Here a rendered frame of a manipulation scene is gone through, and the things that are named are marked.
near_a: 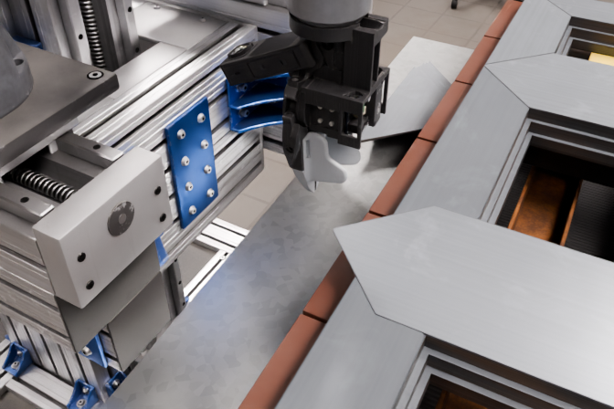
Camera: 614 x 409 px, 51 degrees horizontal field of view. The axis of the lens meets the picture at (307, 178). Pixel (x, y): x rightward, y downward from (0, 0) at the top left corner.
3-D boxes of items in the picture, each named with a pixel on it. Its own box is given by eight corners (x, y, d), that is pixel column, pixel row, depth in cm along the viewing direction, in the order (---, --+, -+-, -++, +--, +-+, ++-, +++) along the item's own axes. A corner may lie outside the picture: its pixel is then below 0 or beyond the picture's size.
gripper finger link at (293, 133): (296, 179, 65) (295, 105, 60) (282, 175, 66) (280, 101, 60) (316, 154, 69) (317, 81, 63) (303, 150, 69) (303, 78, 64)
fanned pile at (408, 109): (482, 75, 136) (486, 58, 134) (419, 180, 109) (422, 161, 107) (427, 62, 141) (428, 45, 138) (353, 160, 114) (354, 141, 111)
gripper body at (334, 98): (357, 157, 61) (365, 40, 53) (277, 134, 64) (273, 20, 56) (386, 117, 66) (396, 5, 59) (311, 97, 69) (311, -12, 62)
